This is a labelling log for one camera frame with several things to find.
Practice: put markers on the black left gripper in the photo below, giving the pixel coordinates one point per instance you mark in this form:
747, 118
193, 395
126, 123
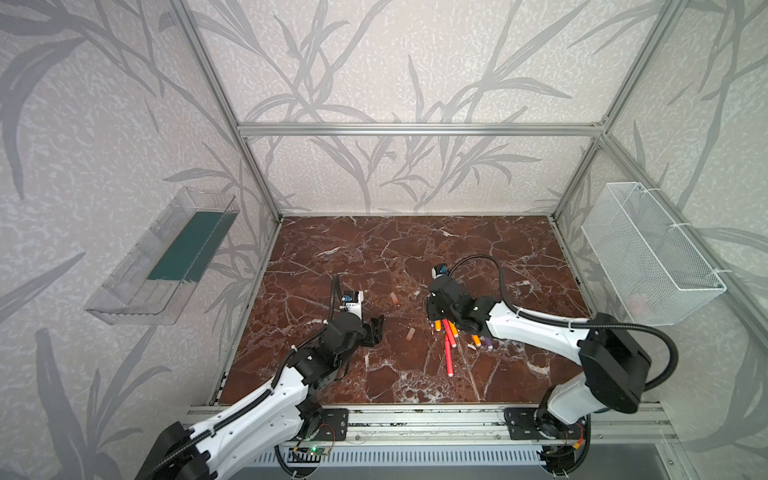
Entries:
369, 328

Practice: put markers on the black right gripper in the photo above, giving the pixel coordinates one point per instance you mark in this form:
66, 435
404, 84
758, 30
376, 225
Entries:
444, 309

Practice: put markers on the pink highlighter pen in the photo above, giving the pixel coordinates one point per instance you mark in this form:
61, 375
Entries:
450, 337
448, 360

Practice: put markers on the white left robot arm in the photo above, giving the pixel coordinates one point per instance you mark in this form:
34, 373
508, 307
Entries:
279, 410

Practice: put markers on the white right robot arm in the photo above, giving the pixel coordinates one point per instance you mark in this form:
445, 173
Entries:
614, 366

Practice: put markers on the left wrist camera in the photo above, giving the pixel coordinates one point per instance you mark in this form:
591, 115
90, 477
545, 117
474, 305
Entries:
352, 302

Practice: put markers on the clear plastic wall tray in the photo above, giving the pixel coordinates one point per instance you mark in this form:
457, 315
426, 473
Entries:
152, 285

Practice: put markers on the white wire mesh basket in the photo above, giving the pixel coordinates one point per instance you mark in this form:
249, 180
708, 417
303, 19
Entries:
656, 271

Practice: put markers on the aluminium cage frame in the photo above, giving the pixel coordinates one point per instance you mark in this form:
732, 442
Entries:
689, 122

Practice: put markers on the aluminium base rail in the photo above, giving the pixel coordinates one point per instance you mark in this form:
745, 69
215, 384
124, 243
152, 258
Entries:
438, 435

